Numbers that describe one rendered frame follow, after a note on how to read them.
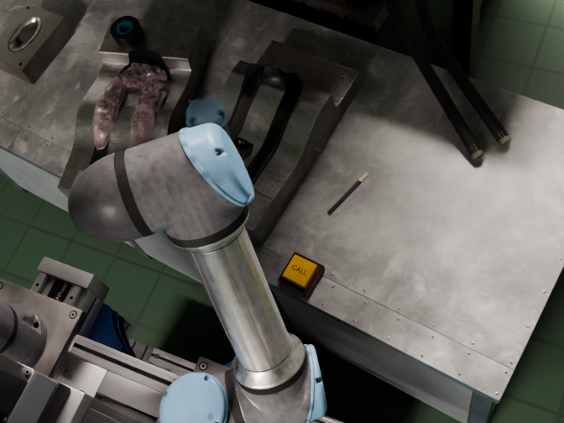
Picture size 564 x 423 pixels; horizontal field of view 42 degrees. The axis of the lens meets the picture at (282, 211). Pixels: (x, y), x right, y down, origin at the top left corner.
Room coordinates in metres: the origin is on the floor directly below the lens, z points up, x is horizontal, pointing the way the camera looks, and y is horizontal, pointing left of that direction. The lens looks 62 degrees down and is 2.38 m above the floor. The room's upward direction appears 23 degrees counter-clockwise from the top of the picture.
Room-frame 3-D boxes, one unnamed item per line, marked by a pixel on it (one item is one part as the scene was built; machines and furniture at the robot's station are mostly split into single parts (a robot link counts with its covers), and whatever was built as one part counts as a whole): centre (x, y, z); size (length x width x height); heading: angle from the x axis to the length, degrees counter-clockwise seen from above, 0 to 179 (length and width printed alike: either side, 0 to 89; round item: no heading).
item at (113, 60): (1.27, 0.25, 0.85); 0.50 x 0.26 x 0.11; 145
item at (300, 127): (1.04, -0.04, 0.87); 0.50 x 0.26 x 0.14; 128
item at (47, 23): (1.66, 0.47, 0.83); 0.20 x 0.15 x 0.07; 128
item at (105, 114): (1.26, 0.25, 0.90); 0.26 x 0.18 x 0.08; 145
